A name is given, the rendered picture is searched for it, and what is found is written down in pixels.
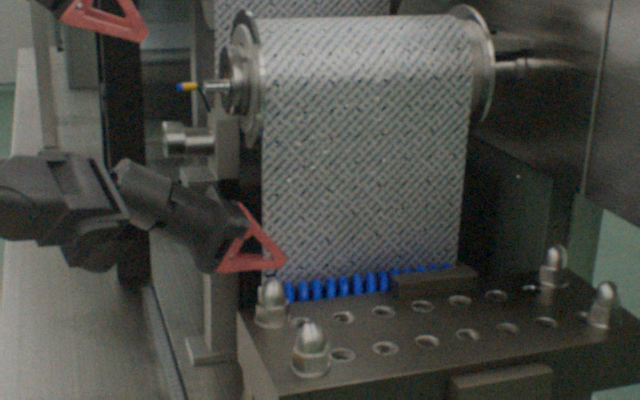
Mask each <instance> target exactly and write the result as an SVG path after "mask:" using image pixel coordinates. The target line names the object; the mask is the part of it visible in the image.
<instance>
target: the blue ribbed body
mask: <svg viewBox="0 0 640 400"><path fill-rule="evenodd" d="M446 268H452V267H451V266H450V265H449V264H448V263H443V264H442V265H441V268H440V269H446ZM438 269H439V267H438V266H436V265H431V266H429V269H428V271H430V270H438ZM421 271H427V269H426V268H425V267H422V266H418V267H417V268H416V270H415V272H421ZM406 273H414V272H413V270H412V269H411V268H405V269H404V270H403V274H406ZM398 274H401V273H400V271H399V270H397V269H393V270H392V271H391V274H390V279H389V276H388V274H387V272H385V271H380V272H379V273H378V281H376V277H375V275H374V274H373V273H372V272H368V273H366V274H365V276H364V282H363V283H362V279H361V276H360V275H358V274H354V275H353V276H352V279H351V284H349V280H348V278H347V277H346V276H340V277H339V280H338V285H339V286H336V283H335V280H334V278H332V277H328V278H327V279H326V281H325V287H324V288H323V287H322V283H321V280H319V279H313V280H312V282H311V289H308V285H307V283H306V282H305V281H303V280H302V281H300V282H299V283H298V291H294V286H293V284H292V283H291V282H287V283H286V284H285V285H284V288H285V291H286V298H287V299H288V300H289V303H293V302H300V301H308V300H315V299H324V298H332V297H339V296H347V295H354V294H362V293H369V292H378V291H385V290H391V289H390V288H391V275H398Z"/></svg>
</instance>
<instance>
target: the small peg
mask: <svg viewBox="0 0 640 400"><path fill-rule="evenodd" d="M230 90H231V82H230V80H229V79H224V80H223V79H218V80H216V79H214V80H203V81H202V91H203V92H204V93H210V92H212V93H217V92H219V93H222V92H230Z"/></svg>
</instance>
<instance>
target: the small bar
mask: <svg viewBox="0 0 640 400"><path fill-rule="evenodd" d="M478 276H479V275H478V273H476V272H474V271H473V270H472V269H471V268H470V267H469V266H462V267H454V268H446V269H438V270H430V271H421V272H414V273H406V274H398V275H391V288H390V289H391V291H392V292H393V293H394V294H395V295H396V296H397V297H398V298H399V299H400V298H408V297H415V296H423V295H431V294H438V293H445V292H453V291H460V290H467V289H474V288H477V286H478Z"/></svg>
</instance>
